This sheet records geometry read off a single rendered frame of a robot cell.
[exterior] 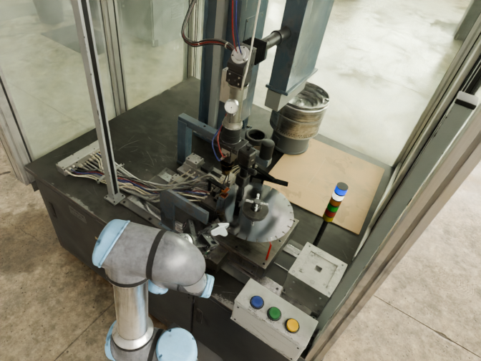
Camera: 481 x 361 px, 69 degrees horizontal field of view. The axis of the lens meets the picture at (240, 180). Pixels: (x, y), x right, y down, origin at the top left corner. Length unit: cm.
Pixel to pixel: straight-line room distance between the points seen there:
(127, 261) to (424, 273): 241
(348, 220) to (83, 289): 160
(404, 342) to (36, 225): 251
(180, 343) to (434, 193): 79
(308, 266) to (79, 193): 112
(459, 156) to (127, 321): 85
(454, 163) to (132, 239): 64
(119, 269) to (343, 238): 119
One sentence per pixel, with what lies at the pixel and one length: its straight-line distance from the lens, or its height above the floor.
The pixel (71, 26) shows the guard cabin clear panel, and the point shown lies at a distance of 200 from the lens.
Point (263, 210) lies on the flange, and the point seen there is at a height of 96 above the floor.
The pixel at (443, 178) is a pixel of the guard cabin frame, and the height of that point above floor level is 166.
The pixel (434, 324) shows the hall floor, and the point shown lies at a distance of 271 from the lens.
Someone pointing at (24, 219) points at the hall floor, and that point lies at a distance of 284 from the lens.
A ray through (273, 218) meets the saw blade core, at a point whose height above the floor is 95.
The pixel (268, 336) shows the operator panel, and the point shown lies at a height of 81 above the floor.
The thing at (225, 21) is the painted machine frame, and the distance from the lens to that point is 176.
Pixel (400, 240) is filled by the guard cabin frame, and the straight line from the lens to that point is 83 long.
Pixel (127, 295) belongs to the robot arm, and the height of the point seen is 121.
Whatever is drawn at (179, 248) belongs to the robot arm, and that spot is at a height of 138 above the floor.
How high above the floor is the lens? 203
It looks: 43 degrees down
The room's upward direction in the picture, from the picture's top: 10 degrees clockwise
